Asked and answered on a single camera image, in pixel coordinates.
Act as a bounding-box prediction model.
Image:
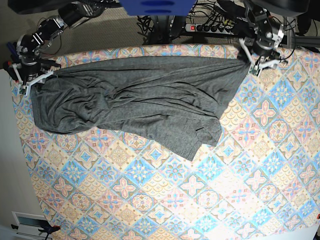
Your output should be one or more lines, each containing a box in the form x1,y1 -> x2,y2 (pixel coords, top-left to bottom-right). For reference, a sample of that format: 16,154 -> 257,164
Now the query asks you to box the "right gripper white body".
12,63 -> 54,97

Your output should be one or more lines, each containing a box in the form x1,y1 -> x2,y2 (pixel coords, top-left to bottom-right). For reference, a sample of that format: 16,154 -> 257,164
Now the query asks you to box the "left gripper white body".
238,37 -> 288,76

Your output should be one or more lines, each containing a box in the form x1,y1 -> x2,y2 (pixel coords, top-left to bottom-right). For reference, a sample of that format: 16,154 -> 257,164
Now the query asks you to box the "grey t-shirt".
29,56 -> 250,160

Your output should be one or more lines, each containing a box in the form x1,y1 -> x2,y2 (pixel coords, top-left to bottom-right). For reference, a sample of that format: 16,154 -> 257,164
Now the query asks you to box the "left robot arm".
217,0 -> 310,77

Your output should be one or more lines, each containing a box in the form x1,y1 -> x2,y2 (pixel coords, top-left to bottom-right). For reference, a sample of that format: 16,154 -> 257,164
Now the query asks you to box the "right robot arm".
3,0 -> 122,96

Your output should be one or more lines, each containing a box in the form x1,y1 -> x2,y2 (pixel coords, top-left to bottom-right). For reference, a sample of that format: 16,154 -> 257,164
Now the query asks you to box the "red black table clamp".
2,61 -> 18,82

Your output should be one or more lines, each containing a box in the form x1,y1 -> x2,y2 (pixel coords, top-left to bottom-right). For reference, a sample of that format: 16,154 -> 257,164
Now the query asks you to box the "white power strip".
184,23 -> 234,35

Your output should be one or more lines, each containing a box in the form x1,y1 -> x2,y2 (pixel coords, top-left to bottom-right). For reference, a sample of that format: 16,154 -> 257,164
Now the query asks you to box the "patterned tile tablecloth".
10,50 -> 320,240

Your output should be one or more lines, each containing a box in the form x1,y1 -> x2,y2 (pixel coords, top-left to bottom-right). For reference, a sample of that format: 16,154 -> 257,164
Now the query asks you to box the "white floor vent box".
11,211 -> 49,240

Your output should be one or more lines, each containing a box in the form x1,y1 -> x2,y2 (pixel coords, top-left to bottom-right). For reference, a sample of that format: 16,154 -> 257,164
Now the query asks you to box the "blue black bottom clamp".
38,225 -> 61,240

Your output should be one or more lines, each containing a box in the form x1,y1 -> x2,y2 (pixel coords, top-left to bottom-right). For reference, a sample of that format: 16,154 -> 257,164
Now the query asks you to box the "blue handled clamp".
6,42 -> 20,63

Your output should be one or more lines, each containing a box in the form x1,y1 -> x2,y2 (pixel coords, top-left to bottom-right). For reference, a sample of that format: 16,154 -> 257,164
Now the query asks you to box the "aluminium frame post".
283,16 -> 296,49

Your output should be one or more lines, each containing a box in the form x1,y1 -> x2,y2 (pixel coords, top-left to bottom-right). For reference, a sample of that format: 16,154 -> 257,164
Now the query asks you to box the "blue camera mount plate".
119,0 -> 196,16

